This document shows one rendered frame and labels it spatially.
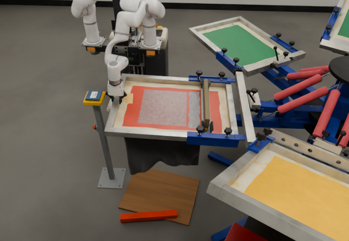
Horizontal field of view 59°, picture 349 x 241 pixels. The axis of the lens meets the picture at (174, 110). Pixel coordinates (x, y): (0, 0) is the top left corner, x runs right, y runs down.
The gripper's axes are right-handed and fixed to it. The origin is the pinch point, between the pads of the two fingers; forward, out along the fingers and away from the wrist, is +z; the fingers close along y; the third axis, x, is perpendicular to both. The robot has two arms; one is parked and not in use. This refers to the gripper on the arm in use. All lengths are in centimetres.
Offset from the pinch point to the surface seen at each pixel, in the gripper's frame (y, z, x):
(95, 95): 17.3, 6.5, -11.5
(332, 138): -128, -8, 29
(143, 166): -19.1, 40.3, 20.7
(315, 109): -128, -5, 1
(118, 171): 9, 103, -19
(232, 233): -66, -11, 91
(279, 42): -123, -3, -87
